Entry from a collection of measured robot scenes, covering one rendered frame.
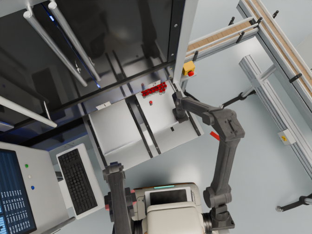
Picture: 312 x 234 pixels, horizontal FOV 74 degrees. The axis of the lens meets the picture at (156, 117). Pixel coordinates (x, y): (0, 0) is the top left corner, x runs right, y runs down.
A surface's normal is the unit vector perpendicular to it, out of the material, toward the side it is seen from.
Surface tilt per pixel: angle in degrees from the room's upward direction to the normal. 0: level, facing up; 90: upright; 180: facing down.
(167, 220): 42
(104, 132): 0
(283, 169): 0
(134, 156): 0
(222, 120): 21
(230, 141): 50
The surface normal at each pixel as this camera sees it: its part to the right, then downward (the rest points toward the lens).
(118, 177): -0.03, -0.83
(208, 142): -0.01, -0.25
